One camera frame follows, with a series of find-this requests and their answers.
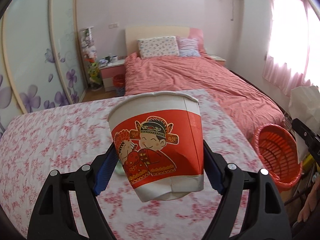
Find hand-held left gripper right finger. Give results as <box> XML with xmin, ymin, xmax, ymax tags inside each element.
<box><xmin>200</xmin><ymin>140</ymin><xmax>293</xmax><ymax>240</ymax></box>

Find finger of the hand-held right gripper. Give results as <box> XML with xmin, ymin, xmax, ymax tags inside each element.
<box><xmin>292</xmin><ymin>118</ymin><xmax>320</xmax><ymax>165</ymax></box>

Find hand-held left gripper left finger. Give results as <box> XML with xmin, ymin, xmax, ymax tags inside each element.
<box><xmin>27</xmin><ymin>144</ymin><xmax>119</xmax><ymax>240</ymax></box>

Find white plastic bag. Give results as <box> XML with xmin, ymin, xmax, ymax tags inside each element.
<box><xmin>289</xmin><ymin>86</ymin><xmax>320</xmax><ymax>160</ymax></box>

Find orange plastic basket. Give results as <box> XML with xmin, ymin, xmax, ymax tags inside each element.
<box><xmin>252</xmin><ymin>124</ymin><xmax>303</xmax><ymax>193</ymax></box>

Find red and white paper cup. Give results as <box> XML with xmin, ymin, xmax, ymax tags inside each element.
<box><xmin>107</xmin><ymin>91</ymin><xmax>204</xmax><ymax>203</ymax></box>

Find small red trash bin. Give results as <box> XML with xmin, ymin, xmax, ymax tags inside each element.
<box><xmin>112</xmin><ymin>74</ymin><xmax>125</xmax><ymax>96</ymax></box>

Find person's right hand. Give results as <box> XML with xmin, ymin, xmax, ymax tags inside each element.
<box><xmin>297</xmin><ymin>177</ymin><xmax>320</xmax><ymax>223</ymax></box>

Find pink floral tablecloth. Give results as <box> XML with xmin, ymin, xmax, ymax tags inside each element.
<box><xmin>0</xmin><ymin>89</ymin><xmax>265</xmax><ymax>240</ymax></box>

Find salmon pink bed quilt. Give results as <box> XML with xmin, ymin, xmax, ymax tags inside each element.
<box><xmin>124</xmin><ymin>49</ymin><xmax>285</xmax><ymax>140</ymax></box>

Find pink and white nightstand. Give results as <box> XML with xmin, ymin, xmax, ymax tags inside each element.
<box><xmin>99</xmin><ymin>59</ymin><xmax>126</xmax><ymax>92</ymax></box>
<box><xmin>209</xmin><ymin>54</ymin><xmax>227</xmax><ymax>67</ymax></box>

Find yellow green plush toy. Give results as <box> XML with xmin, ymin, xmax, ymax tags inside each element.
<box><xmin>87</xmin><ymin>61</ymin><xmax>103</xmax><ymax>90</ymax></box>

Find pink sheer curtain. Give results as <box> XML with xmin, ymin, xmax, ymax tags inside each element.
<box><xmin>262</xmin><ymin>0</ymin><xmax>320</xmax><ymax>96</ymax></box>

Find pink striped pillow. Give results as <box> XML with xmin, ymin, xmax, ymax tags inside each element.
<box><xmin>177</xmin><ymin>37</ymin><xmax>200</xmax><ymax>57</ymax></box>

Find hanging plush toys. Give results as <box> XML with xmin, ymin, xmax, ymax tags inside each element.
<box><xmin>79</xmin><ymin>27</ymin><xmax>97</xmax><ymax>61</ymax></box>

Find floral print pillow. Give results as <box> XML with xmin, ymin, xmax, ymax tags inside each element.
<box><xmin>137</xmin><ymin>36</ymin><xmax>180</xmax><ymax>60</ymax></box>

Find floral glass wardrobe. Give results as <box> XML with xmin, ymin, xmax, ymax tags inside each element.
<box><xmin>0</xmin><ymin>0</ymin><xmax>88</xmax><ymax>136</ymax></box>

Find cream and pink headboard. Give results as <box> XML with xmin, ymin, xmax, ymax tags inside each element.
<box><xmin>124</xmin><ymin>26</ymin><xmax>204</xmax><ymax>55</ymax></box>

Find air conditioner cord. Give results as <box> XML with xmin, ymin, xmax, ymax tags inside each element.
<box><xmin>229</xmin><ymin>0</ymin><xmax>244</xmax><ymax>22</ymax></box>

